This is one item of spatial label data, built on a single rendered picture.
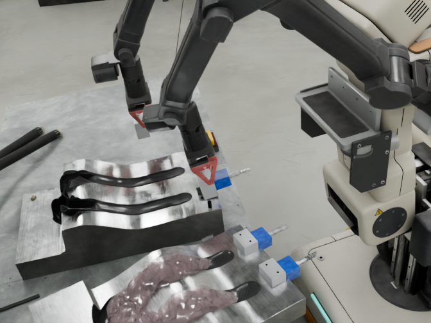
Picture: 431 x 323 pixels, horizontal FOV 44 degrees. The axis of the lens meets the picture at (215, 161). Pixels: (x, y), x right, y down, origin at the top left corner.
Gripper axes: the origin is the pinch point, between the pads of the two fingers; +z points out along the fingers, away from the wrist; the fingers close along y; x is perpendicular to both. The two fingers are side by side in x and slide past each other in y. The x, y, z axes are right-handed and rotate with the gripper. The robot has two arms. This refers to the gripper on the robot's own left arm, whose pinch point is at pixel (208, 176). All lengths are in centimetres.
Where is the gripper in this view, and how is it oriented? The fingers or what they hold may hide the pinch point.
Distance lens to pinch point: 131.2
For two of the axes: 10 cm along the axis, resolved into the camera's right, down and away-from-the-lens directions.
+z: 2.8, 8.2, 5.0
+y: 1.8, 4.7, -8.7
